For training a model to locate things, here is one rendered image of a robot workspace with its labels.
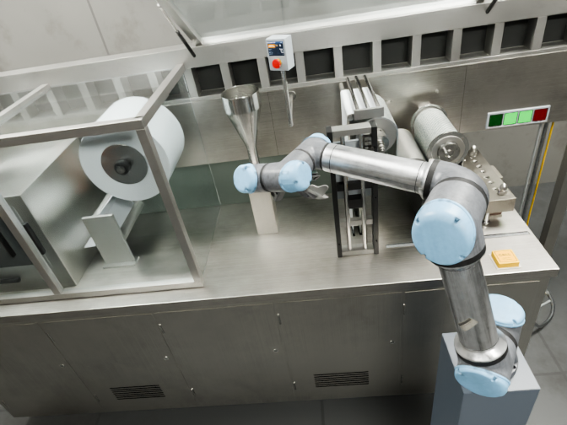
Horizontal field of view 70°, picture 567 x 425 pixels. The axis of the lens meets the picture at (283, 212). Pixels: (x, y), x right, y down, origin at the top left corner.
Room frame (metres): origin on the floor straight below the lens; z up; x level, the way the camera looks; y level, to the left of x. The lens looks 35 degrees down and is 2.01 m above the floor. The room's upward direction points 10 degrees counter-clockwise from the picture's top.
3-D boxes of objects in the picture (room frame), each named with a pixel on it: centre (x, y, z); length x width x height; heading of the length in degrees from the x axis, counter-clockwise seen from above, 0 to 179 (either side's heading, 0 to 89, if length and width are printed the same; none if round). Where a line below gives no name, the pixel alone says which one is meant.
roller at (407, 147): (1.40, -0.52, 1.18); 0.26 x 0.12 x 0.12; 173
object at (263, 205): (1.46, 0.08, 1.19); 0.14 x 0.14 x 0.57
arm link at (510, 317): (0.65, -0.50, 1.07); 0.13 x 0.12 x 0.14; 141
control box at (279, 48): (1.36, -0.08, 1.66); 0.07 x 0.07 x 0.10; 57
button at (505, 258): (1.02, -0.75, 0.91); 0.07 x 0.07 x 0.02; 83
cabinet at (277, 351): (1.44, 0.30, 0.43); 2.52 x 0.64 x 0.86; 83
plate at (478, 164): (1.40, -0.82, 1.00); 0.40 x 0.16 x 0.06; 173
